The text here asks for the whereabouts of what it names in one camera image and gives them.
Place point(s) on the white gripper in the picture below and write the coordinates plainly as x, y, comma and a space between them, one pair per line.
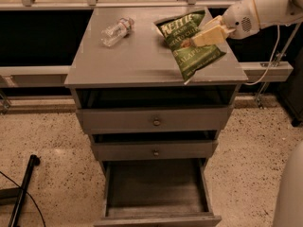
240, 19

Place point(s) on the green jalapeno chip bag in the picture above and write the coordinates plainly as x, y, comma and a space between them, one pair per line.
176, 32

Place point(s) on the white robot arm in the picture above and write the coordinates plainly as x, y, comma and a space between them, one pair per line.
289, 202

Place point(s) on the grey top drawer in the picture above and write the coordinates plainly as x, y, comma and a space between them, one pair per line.
95, 121

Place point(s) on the grey wooden drawer cabinet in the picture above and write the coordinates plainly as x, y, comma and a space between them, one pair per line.
151, 132

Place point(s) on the grey middle drawer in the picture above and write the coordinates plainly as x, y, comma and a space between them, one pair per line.
154, 150

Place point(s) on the grey open bottom drawer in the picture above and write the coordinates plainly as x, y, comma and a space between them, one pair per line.
156, 193

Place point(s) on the white paper bowl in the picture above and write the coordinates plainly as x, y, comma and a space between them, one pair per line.
158, 30

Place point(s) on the dark cabinet at right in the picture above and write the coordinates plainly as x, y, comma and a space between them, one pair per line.
291, 91

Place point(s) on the clear plastic water bottle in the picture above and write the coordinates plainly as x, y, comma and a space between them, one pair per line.
114, 33

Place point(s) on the black stand leg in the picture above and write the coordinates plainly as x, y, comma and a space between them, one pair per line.
16, 195

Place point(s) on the metal window railing frame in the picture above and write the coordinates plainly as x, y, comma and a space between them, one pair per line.
49, 43

